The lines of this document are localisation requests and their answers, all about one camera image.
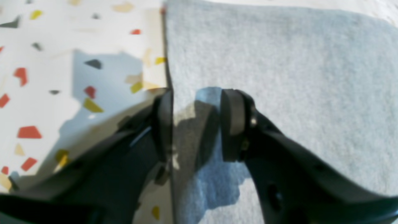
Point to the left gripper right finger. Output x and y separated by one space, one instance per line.
294 185

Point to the grey T-shirt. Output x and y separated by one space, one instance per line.
326 78

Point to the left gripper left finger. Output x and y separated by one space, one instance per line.
104 184

